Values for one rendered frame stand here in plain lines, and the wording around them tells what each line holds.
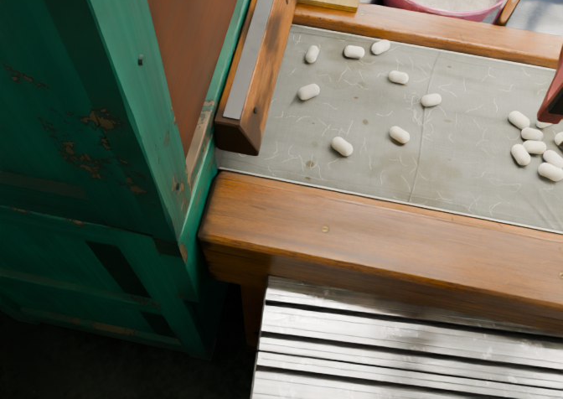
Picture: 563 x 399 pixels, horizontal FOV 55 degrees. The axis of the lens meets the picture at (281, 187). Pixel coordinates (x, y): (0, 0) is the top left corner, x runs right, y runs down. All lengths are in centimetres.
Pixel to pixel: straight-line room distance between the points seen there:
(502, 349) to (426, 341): 11
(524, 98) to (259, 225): 48
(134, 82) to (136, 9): 5
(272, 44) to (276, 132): 13
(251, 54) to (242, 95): 7
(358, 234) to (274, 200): 12
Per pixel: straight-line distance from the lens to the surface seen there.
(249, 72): 73
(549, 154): 89
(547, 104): 51
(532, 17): 119
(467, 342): 82
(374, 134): 84
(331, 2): 95
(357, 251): 72
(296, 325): 78
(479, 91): 94
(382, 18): 96
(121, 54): 38
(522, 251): 79
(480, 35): 98
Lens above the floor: 143
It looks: 63 degrees down
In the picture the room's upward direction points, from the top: 4 degrees clockwise
